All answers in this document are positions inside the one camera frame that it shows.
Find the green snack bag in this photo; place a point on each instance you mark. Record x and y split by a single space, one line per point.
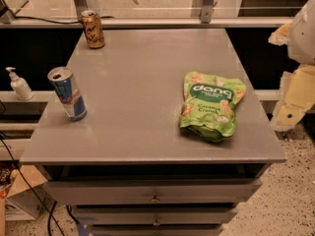
209 105

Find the blue silver energy drink can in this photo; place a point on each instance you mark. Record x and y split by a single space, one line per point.
67 90

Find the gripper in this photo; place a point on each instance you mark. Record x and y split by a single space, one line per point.
303 38

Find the orange soda can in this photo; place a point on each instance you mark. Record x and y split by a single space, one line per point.
93 30

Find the cardboard box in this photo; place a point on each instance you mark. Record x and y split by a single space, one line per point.
25 195

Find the white pump bottle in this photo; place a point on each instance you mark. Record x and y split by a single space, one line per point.
19 85

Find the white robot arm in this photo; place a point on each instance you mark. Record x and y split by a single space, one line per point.
298 36

